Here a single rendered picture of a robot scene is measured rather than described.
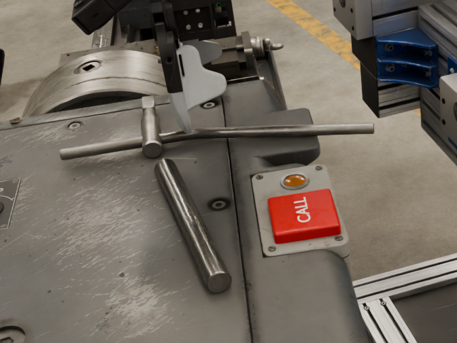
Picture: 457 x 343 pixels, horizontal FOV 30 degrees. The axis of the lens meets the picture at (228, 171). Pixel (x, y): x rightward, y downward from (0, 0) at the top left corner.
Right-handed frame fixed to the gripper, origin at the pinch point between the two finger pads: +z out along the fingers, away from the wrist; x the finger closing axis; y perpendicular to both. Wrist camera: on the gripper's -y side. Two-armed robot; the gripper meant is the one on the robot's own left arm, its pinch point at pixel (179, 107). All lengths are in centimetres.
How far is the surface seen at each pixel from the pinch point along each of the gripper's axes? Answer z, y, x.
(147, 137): 1.9, -3.8, -2.1
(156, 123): 2.2, -3.0, 1.2
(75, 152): 2.4, -11.9, -1.8
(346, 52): 130, 59, 273
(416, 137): 130, 71, 192
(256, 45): 34, 12, 86
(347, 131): 3.6, 17.1, -4.6
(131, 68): 6.5, -7.5, 25.8
